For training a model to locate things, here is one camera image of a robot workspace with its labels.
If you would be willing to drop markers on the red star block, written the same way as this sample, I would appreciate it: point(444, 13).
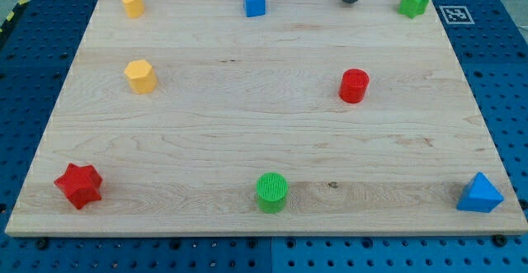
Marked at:
point(80, 184)

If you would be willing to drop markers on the red cylinder block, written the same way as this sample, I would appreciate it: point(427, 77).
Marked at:
point(353, 85)

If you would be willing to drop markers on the green cylinder block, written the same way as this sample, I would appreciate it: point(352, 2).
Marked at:
point(272, 189)

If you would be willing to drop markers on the white fiducial marker tag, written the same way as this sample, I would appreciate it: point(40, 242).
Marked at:
point(456, 15)

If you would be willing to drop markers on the blue cube block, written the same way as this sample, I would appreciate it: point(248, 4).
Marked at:
point(254, 7)

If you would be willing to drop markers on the green star block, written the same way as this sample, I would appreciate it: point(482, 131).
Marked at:
point(412, 8)

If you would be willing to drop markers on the yellow hexagon block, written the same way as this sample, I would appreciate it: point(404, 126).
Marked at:
point(141, 76)

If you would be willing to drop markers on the wooden board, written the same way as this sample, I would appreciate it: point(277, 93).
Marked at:
point(238, 97)

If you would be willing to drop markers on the blue pyramid block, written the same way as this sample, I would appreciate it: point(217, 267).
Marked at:
point(479, 195)

